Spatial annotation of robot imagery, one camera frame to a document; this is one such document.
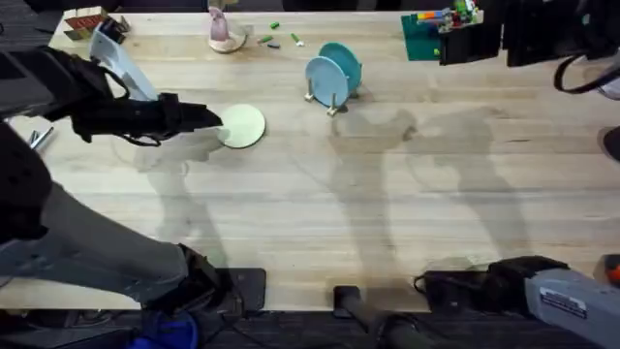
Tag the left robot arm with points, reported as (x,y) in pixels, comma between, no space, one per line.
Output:
(97,262)

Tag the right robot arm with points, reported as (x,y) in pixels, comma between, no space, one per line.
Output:
(571,300)

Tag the light blue plate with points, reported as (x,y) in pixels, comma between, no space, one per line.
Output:
(326,80)

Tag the left wrist upright flat plate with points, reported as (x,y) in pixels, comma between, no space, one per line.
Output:
(123,68)

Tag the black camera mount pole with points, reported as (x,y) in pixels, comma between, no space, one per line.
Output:
(378,325)

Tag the pale green plate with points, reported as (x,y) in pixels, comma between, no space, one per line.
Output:
(244,127)

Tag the green board with toy blocks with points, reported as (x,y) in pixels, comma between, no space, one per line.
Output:
(426,34)

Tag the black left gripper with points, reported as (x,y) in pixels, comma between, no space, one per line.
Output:
(121,116)

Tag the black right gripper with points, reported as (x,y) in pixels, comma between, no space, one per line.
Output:
(542,34)

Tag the orange and black tool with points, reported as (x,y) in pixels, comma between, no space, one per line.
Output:
(614,270)

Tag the grey marker cap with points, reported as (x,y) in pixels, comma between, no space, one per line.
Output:
(273,45)

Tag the cardboard box with red print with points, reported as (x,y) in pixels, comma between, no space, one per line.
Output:
(87,22)

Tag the teal plate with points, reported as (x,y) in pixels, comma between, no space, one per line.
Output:
(348,60)

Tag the green marker with white tip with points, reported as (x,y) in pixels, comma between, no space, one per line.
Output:
(296,39)

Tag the metal tool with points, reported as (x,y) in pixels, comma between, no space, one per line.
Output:
(41,139)

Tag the small wooden peg rack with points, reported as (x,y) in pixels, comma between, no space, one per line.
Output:
(332,107)

